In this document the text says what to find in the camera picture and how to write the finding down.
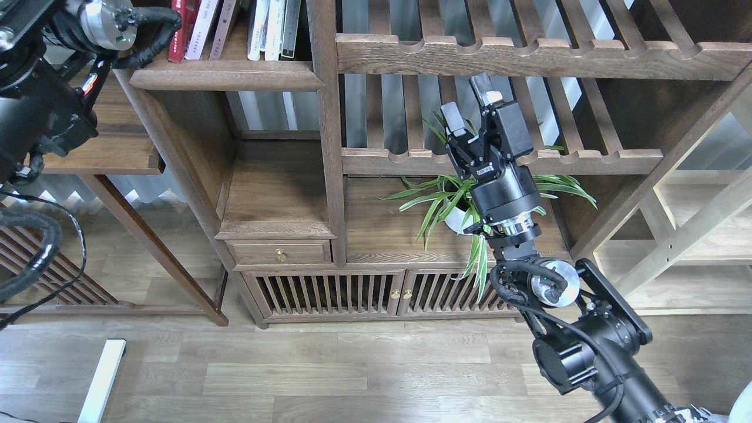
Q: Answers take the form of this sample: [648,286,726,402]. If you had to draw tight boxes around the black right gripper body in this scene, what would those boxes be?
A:
[448,101,542,236]

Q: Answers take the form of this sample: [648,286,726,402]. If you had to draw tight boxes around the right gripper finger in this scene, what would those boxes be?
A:
[470,72,503,108]
[441,102,466,137]

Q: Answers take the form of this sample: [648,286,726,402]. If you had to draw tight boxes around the maroon book white characters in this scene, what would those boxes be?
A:
[209,0,242,60]

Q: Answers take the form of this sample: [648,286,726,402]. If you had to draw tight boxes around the white paperback book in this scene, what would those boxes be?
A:
[184,0,221,60]

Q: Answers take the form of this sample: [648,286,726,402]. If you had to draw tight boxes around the red paperback book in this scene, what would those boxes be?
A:
[167,0,200,63]

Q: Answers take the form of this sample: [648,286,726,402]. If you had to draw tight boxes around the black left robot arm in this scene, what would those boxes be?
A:
[1,1,182,186]

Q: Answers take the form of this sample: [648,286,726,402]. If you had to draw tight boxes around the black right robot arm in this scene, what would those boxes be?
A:
[441,73,718,422]

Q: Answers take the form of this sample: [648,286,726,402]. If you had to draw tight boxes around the dark wooden side shelf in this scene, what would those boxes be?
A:
[29,76,229,327]

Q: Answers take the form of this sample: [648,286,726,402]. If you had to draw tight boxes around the potted spider plant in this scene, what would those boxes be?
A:
[376,112,597,303]

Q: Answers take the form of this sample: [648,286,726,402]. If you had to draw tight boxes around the dark wooden bookshelf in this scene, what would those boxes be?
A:
[116,1,750,327]

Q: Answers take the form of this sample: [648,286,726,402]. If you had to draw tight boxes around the dark green upright book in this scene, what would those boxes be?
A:
[279,0,303,60]

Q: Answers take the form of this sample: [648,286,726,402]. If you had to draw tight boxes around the white upright book middle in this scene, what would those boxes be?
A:
[264,0,286,61]

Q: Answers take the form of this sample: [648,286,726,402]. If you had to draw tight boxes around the white upright book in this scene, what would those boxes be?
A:
[247,0,270,61]
[264,0,286,61]

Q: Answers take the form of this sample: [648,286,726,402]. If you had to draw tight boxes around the white upright book left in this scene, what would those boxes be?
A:
[247,0,270,61]

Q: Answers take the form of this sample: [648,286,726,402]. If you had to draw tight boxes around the grey trouser leg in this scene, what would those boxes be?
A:
[726,382,752,423]

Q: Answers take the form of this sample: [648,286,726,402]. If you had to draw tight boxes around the slatted wooden rack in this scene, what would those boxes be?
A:
[2,208,138,328]

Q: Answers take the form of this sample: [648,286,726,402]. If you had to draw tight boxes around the light wooden shelf frame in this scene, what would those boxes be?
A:
[582,94,752,318]

